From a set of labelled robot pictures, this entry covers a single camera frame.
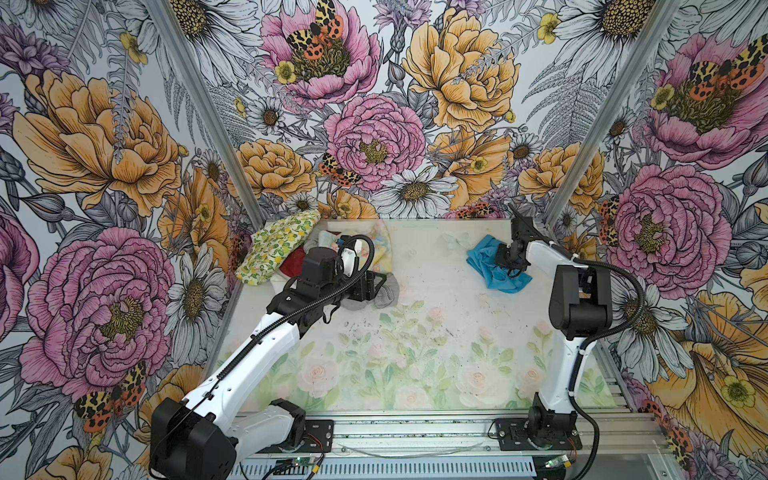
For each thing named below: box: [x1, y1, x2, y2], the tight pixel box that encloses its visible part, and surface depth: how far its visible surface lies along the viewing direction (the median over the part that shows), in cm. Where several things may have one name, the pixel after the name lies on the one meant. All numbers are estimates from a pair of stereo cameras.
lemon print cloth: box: [235, 210, 321, 286], surface depth 101 cm
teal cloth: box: [466, 234, 532, 294], surface depth 104 cm
